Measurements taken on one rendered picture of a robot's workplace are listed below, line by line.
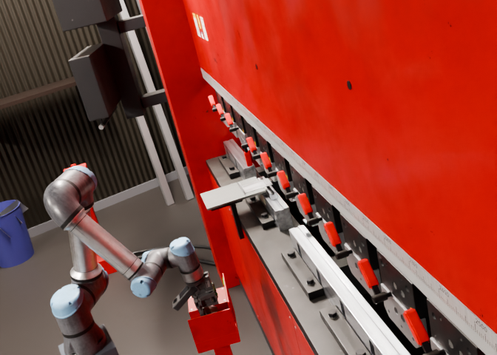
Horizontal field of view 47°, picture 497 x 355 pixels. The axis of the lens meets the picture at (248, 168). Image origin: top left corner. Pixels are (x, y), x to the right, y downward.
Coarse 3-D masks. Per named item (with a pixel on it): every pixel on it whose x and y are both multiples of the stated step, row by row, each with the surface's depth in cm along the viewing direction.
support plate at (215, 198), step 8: (232, 184) 259; (208, 192) 257; (216, 192) 255; (224, 192) 253; (232, 192) 250; (240, 192) 249; (248, 192) 247; (256, 192) 245; (264, 192) 245; (208, 200) 248; (216, 200) 246; (224, 200) 245; (232, 200) 243; (208, 208) 241
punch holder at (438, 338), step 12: (432, 312) 102; (432, 324) 103; (444, 324) 98; (432, 336) 105; (444, 336) 100; (456, 336) 95; (432, 348) 106; (444, 348) 101; (456, 348) 96; (468, 348) 93
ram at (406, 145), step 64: (192, 0) 269; (256, 0) 156; (320, 0) 109; (384, 0) 84; (448, 0) 68; (256, 64) 179; (320, 64) 120; (384, 64) 91; (448, 64) 73; (256, 128) 211; (320, 128) 134; (384, 128) 98; (448, 128) 77; (320, 192) 151; (384, 192) 107; (448, 192) 83; (448, 256) 89
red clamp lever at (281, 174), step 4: (280, 172) 177; (284, 172) 178; (280, 176) 177; (284, 176) 177; (280, 180) 176; (284, 180) 176; (284, 184) 175; (288, 184) 175; (284, 188) 175; (288, 188) 175; (288, 192) 174; (292, 192) 174; (296, 192) 174; (288, 196) 173; (292, 196) 174
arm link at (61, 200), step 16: (48, 192) 186; (64, 192) 185; (48, 208) 184; (64, 208) 183; (80, 208) 186; (64, 224) 183; (80, 224) 184; (96, 224) 188; (96, 240) 185; (112, 240) 188; (112, 256) 186; (128, 256) 188; (128, 272) 188; (144, 272) 189; (160, 272) 195; (144, 288) 187
